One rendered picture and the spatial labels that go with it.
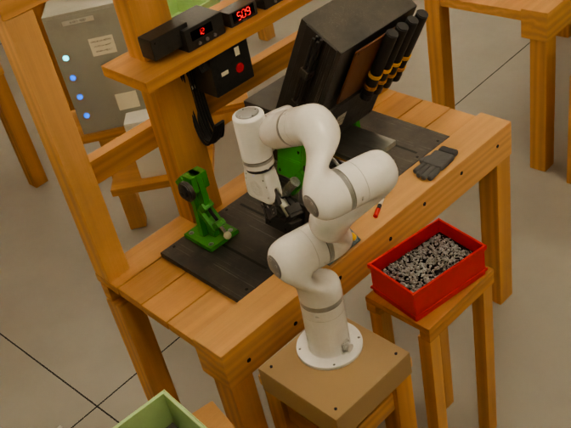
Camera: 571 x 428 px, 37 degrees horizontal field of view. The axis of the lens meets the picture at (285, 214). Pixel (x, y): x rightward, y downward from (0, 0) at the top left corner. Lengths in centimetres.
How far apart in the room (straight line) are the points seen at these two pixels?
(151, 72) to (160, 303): 75
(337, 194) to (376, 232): 109
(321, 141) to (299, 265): 42
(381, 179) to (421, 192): 118
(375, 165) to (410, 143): 144
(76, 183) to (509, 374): 188
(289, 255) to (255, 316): 55
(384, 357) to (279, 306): 42
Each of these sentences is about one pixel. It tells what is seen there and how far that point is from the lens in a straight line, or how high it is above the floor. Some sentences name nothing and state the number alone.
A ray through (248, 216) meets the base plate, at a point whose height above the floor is 90.
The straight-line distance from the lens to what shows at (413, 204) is 296.
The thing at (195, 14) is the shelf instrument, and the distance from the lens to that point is 282.
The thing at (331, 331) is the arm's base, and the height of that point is 104.
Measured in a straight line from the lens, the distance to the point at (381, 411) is 253.
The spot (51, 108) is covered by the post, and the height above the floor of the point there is 156.
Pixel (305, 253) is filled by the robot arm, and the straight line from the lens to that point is 211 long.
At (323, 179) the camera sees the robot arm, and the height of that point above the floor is 167.
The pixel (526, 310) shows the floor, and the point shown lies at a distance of 382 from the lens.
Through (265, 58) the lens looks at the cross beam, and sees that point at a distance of 322.
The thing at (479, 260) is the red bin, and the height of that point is 87.
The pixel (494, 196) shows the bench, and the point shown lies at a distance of 346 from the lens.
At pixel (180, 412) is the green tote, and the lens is 236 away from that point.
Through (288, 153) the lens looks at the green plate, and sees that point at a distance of 283.
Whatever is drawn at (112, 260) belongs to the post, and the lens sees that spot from 292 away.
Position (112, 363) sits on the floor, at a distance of 397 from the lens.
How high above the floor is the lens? 267
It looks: 36 degrees down
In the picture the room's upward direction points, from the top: 12 degrees counter-clockwise
